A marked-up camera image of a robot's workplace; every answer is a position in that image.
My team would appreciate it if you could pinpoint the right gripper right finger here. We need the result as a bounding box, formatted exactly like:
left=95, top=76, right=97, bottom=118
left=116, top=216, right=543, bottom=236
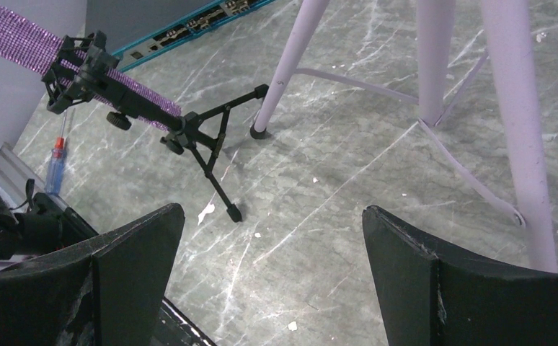
left=362, top=205, right=558, bottom=345

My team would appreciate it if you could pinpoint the purple glitter microphone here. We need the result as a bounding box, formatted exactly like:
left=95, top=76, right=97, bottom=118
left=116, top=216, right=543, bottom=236
left=0, top=1, right=183, bottom=132

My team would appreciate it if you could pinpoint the lilac perforated music stand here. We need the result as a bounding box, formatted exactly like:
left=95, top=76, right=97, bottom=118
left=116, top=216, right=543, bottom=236
left=249, top=1, right=557, bottom=272

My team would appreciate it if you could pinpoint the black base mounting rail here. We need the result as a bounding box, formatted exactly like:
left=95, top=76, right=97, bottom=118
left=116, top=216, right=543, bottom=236
left=150, top=297, right=216, bottom=346

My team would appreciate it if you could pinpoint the black network switch box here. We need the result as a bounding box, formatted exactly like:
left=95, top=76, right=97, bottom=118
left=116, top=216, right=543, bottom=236
left=85, top=0, right=271, bottom=71

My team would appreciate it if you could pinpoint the red blue screwdriver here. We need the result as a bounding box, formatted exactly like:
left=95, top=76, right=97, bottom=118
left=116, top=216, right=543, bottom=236
left=45, top=111, right=68, bottom=195

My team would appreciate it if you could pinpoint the black tripod microphone stand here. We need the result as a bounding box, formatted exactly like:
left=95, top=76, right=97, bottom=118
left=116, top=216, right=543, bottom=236
left=42, top=31, right=269, bottom=223

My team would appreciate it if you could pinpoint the aluminium frame rail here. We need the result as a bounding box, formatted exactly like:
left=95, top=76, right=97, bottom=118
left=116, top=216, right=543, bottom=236
left=0, top=143, right=45, bottom=208

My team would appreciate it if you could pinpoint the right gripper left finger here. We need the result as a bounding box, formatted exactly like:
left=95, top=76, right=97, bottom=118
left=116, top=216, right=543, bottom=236
left=0, top=203, right=185, bottom=345

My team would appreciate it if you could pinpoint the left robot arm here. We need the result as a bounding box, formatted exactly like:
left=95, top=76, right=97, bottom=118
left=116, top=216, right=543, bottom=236
left=0, top=179, right=99, bottom=271

